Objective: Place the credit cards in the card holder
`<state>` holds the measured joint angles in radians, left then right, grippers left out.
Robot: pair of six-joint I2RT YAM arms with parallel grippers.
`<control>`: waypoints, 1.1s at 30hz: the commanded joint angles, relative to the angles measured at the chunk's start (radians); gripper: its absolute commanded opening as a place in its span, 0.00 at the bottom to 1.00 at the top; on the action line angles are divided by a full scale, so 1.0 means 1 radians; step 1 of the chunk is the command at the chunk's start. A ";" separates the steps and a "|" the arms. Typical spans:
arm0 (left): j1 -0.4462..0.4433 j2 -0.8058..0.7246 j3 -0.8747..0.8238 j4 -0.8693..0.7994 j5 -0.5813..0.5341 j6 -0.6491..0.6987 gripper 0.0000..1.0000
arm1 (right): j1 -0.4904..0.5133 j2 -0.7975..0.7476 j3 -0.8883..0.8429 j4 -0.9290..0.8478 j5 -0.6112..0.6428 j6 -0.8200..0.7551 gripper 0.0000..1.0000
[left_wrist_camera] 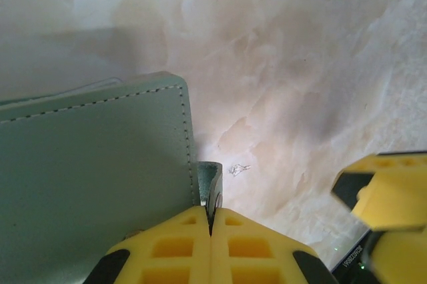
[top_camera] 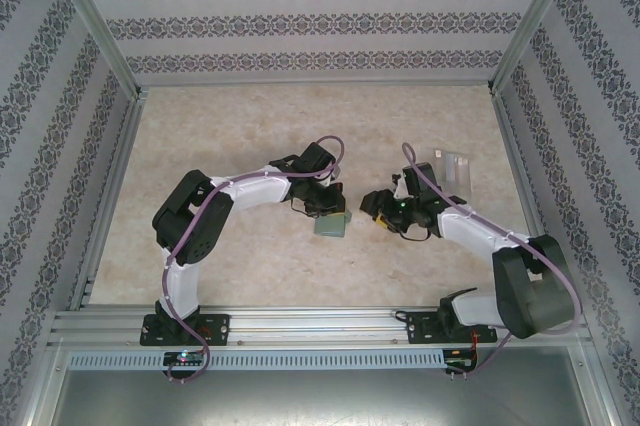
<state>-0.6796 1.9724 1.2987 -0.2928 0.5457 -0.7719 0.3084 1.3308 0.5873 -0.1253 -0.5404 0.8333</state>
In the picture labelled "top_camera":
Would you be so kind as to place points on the controller circuit board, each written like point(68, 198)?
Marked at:
point(460, 358)
point(182, 358)

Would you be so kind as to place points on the left controller circuit board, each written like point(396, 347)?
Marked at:
point(182, 358)

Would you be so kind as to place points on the aluminium mounting rail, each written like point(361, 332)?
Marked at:
point(320, 326)

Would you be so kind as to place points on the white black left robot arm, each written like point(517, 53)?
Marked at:
point(255, 191)

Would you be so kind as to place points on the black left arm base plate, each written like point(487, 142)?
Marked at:
point(217, 323)

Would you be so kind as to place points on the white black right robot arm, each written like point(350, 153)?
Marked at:
point(475, 228)

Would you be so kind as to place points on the right controller circuit board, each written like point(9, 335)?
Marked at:
point(460, 358)

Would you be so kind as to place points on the aluminium back rail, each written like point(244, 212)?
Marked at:
point(320, 84)

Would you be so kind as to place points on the aluminium side rail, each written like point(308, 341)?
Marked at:
point(512, 146)
point(126, 146)

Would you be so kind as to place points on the grey metal panel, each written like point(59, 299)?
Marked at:
point(320, 401)

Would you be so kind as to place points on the clear acrylic card holder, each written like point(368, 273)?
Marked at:
point(455, 171)

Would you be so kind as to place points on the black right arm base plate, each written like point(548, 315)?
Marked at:
point(420, 326)

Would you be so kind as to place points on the aluminium frame post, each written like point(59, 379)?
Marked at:
point(99, 21)
point(45, 386)
point(595, 386)
point(530, 21)

